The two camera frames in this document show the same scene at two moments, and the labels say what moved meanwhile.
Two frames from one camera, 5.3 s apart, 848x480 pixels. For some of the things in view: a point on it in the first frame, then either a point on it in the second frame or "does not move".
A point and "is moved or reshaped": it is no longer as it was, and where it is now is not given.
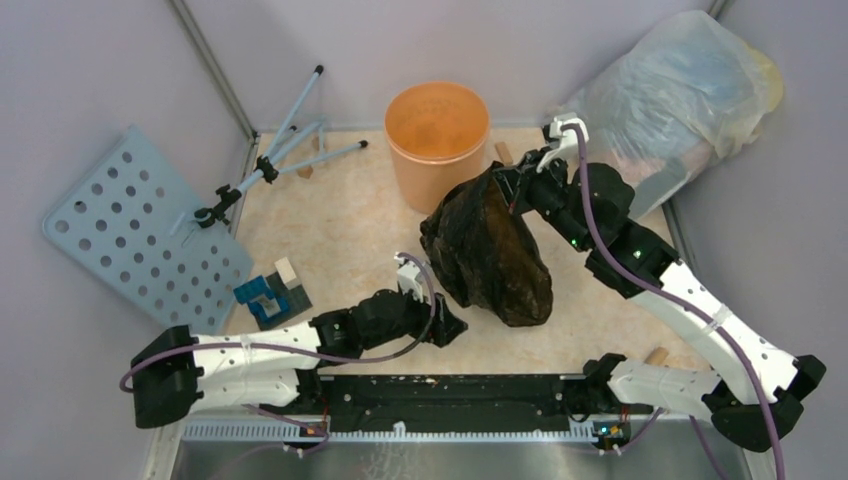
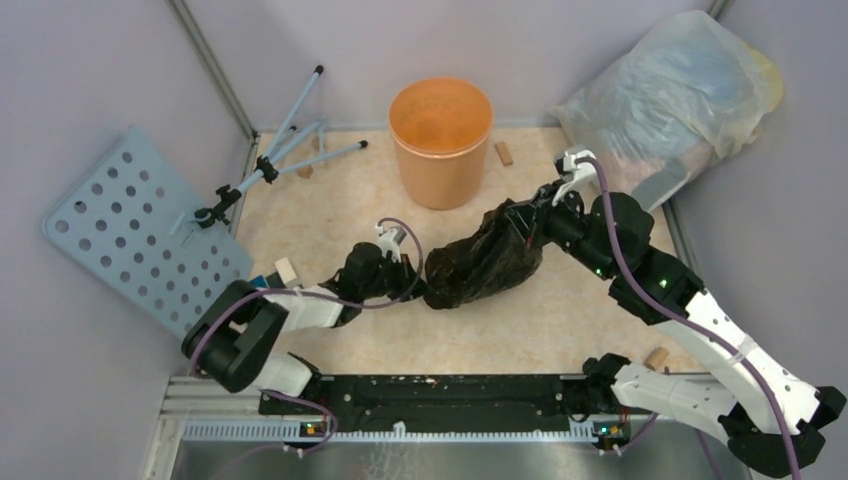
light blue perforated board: x=131 y=217 does not move
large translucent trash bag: x=672 y=101 does not move
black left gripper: x=437 y=324 to x=410 y=284
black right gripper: x=517 y=181 to x=531 y=217
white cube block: x=287 y=273 does not move
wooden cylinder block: x=657 y=356 does not move
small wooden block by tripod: x=305 y=172 does not move
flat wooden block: x=504 y=152 does not move
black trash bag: x=484 y=255 is moved or reshaped
